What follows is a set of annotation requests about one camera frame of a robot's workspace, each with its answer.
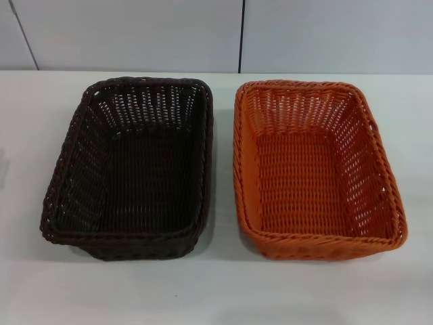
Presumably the dark brown woven basket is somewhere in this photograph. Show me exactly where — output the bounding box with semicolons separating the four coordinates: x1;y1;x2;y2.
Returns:
40;76;214;261

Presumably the orange woven basket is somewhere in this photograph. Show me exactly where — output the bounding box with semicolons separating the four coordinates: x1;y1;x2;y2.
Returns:
232;79;409;261

